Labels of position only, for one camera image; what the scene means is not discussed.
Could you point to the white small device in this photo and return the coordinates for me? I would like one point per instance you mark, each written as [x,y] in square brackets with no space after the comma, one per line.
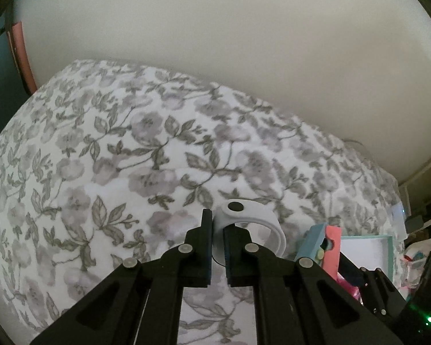
[399,217]

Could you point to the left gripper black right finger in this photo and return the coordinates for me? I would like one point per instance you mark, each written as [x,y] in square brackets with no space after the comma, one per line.
[377,292]

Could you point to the teal white tray box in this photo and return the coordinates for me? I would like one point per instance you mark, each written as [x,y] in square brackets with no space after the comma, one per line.
[371,252]

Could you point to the coral blue toy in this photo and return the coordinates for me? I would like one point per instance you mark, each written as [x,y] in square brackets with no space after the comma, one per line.
[322,245]

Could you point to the magenta marker pen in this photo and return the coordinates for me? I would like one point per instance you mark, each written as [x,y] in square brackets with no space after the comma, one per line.
[348,287]

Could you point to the pink wooden post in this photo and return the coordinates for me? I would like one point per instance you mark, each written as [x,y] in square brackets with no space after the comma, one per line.
[16,42]

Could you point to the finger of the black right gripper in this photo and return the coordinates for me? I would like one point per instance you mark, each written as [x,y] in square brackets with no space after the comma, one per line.
[297,302]

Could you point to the dark teal cabinet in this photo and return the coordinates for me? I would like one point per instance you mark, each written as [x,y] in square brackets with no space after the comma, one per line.
[12,92]

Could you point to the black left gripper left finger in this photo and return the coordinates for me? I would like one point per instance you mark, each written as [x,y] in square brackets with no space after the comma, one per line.
[139,303]

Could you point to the floral grey white blanket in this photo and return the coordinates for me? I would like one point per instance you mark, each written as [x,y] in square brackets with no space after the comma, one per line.
[110,160]

